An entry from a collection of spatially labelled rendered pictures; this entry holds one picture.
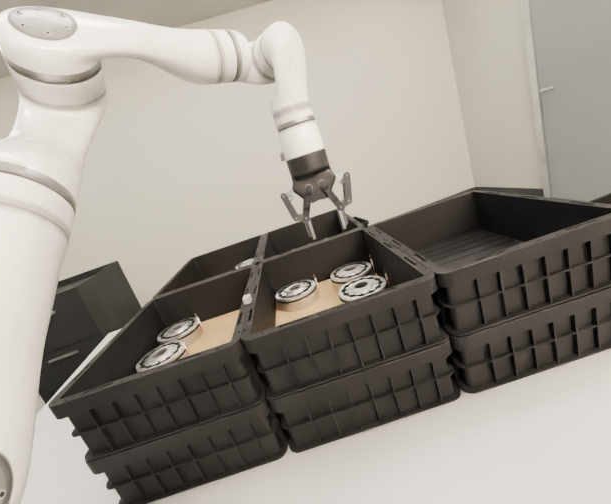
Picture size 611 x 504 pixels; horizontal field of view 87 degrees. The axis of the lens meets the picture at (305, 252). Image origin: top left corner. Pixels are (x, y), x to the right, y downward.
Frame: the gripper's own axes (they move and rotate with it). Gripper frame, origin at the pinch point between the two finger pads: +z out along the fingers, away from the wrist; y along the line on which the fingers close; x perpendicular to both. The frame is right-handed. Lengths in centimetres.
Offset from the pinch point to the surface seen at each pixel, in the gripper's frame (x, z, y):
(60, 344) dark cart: 102, 39, -152
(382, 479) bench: -27.7, 30.4, -4.8
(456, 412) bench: -21.0, 30.4, 9.5
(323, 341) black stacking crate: -19.2, 12.2, -6.8
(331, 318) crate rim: -20.2, 8.4, -4.6
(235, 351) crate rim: -20.3, 8.7, -19.2
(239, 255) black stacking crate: 58, 13, -32
